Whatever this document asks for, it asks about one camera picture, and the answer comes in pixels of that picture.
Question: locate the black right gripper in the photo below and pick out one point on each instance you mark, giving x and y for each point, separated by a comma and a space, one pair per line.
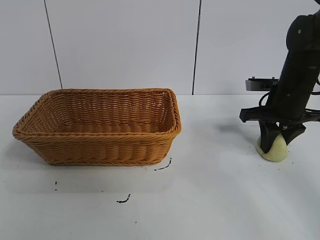
287, 110

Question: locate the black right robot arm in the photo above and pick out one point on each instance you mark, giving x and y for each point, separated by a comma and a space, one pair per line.
300, 50

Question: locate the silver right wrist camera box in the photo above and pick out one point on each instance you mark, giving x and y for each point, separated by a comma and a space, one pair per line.
257, 85

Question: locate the woven wicker basket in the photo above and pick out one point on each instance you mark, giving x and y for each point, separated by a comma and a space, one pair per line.
100, 147

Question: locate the pale yellow egg yolk pastry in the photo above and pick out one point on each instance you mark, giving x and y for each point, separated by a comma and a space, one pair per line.
276, 150

